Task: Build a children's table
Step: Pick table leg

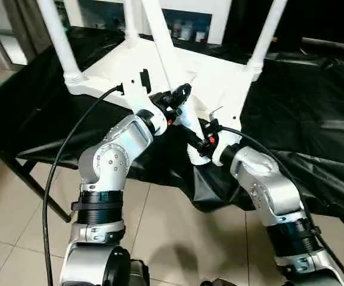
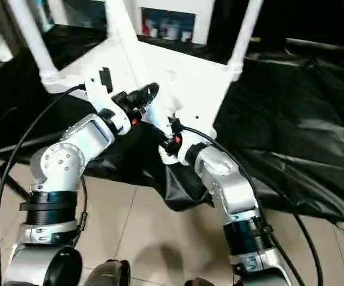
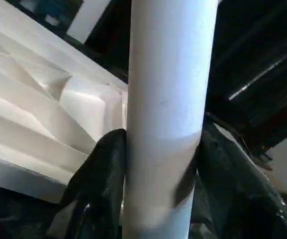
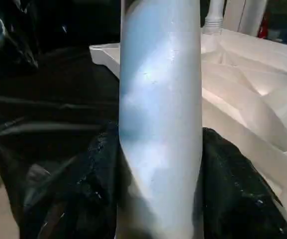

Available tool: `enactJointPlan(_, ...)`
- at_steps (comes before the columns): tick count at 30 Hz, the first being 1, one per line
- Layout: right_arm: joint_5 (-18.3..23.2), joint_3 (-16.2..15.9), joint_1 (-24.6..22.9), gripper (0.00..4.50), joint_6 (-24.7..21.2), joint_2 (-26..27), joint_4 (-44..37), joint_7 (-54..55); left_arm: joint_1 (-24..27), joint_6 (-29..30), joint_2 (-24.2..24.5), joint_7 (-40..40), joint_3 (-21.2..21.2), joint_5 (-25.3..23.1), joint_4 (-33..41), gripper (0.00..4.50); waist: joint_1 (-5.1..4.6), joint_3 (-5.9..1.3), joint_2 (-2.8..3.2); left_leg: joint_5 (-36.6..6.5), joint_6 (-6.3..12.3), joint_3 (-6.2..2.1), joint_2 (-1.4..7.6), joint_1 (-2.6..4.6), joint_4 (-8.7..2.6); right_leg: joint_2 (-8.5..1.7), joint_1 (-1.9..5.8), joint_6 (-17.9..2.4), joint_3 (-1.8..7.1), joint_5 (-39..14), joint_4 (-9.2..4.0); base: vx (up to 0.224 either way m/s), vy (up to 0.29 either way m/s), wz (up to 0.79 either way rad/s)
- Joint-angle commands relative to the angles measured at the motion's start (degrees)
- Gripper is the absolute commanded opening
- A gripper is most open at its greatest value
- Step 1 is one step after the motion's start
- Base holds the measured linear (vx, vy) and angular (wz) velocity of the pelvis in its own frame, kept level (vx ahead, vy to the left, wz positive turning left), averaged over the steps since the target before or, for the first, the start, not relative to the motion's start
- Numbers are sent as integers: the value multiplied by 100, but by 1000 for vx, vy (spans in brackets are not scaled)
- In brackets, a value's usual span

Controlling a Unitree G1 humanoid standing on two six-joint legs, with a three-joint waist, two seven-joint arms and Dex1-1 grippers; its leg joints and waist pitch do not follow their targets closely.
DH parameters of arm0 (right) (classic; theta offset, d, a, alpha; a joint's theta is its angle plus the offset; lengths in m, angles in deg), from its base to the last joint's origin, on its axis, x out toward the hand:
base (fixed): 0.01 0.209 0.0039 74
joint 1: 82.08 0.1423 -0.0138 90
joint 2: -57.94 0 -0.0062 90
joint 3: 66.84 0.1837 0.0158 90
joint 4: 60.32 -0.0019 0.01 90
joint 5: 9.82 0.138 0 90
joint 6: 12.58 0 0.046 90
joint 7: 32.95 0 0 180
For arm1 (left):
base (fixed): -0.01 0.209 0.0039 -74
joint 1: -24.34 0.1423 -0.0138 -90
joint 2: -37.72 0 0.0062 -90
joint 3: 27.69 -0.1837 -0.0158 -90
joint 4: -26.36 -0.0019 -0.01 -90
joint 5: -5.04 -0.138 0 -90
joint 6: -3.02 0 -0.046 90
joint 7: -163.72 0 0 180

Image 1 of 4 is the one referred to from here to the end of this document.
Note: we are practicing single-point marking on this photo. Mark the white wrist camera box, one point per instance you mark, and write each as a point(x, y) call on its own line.
point(228, 143)
point(139, 95)

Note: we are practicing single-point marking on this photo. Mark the black robot foot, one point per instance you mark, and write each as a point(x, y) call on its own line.
point(139, 272)
point(216, 282)

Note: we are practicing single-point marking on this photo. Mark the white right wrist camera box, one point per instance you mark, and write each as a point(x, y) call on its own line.
point(228, 143)

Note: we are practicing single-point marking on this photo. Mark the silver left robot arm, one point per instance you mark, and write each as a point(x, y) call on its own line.
point(115, 161)

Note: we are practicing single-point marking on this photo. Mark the black table frame leg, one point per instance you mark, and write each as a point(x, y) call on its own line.
point(40, 190)

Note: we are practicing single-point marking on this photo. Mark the white plastic table leg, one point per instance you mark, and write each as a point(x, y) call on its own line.
point(267, 32)
point(165, 53)
point(131, 21)
point(61, 38)

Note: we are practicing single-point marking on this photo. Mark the grey curtain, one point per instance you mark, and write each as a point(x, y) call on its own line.
point(28, 26)

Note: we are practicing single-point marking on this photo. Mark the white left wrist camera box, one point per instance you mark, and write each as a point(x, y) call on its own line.
point(139, 95)

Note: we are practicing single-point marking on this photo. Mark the long dark metal bar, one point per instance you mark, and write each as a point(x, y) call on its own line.
point(329, 45)

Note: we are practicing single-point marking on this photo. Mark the glass door with grey frame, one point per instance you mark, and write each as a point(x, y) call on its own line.
point(1, 35)

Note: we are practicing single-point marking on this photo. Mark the black shiny mat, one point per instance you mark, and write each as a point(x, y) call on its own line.
point(309, 119)

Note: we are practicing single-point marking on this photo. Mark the white glass-door cabinet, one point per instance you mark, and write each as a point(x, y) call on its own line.
point(189, 9)

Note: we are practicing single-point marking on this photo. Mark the white plastic table top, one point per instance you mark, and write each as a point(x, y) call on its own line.
point(219, 89)

